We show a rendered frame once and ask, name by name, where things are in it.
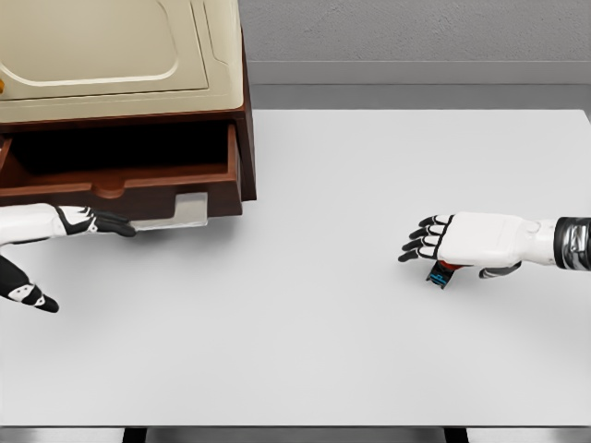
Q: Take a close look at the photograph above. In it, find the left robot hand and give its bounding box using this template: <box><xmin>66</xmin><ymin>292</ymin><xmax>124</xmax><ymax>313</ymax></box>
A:
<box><xmin>0</xmin><ymin>202</ymin><xmax>138</xmax><ymax>315</ymax></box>

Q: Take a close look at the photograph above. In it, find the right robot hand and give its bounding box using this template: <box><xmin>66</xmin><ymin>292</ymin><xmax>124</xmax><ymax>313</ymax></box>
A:
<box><xmin>397</xmin><ymin>210</ymin><xmax>540</xmax><ymax>280</ymax></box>

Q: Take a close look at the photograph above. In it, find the cream and brown cabinet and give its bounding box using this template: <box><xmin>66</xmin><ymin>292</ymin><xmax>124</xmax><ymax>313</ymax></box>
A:
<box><xmin>0</xmin><ymin>0</ymin><xmax>258</xmax><ymax>204</ymax></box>

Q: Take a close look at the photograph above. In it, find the small black red switch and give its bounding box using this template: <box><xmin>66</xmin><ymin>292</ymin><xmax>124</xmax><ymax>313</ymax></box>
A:
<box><xmin>425</xmin><ymin>259</ymin><xmax>459</xmax><ymax>290</ymax></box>

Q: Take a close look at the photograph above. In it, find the brown wooden drawer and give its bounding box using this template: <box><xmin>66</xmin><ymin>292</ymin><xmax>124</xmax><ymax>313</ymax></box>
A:
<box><xmin>0</xmin><ymin>121</ymin><xmax>245</xmax><ymax>222</ymax></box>

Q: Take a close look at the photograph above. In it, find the silver drawer handle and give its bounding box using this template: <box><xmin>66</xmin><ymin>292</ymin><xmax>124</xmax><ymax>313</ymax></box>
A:
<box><xmin>130</xmin><ymin>192</ymin><xmax>210</xmax><ymax>232</ymax></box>

